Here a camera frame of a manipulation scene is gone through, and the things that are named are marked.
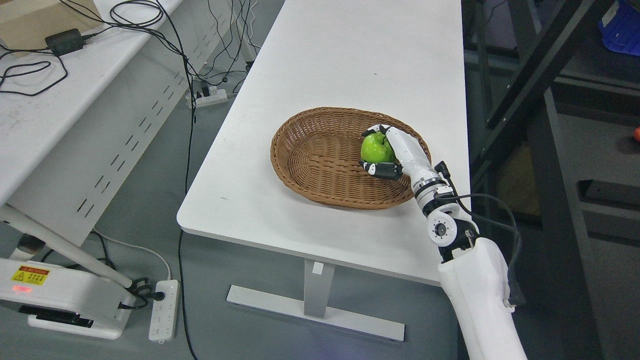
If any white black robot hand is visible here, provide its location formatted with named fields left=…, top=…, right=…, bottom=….
left=359, top=124, right=442, bottom=187

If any green apple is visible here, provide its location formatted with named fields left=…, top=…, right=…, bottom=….
left=360, top=132, right=396, bottom=164

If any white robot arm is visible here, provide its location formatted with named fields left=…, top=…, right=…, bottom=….
left=404, top=159, right=527, bottom=360

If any brown wicker basket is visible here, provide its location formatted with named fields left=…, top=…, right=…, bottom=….
left=270, top=107, right=431, bottom=210

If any white table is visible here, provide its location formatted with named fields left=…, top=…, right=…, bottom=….
left=176, top=0, right=470, bottom=321

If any white power strip far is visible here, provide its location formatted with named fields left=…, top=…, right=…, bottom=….
left=185, top=86, right=229, bottom=109

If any white power strip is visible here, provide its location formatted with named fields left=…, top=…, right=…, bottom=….
left=148, top=279, right=180, bottom=344
left=185, top=86, right=229, bottom=109

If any blue plastic bin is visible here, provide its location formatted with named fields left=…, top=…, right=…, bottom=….
left=598, top=0, right=640, bottom=57

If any white power strip near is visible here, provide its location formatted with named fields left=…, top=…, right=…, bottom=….
left=148, top=279, right=180, bottom=344

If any white workbench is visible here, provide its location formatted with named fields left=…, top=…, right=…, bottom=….
left=0, top=0, right=241, bottom=291

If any black power adapter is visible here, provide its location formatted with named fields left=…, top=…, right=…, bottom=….
left=45, top=28, right=86, bottom=57

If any white machine base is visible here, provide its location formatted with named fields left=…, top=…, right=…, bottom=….
left=0, top=259, right=135, bottom=340

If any cardboard box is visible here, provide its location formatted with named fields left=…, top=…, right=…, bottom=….
left=0, top=0, right=102, bottom=50

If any black shelf frame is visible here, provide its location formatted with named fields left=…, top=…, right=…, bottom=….
left=461, top=0, right=640, bottom=360

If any black floor cable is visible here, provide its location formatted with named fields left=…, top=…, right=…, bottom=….
left=60, top=0, right=201, bottom=360

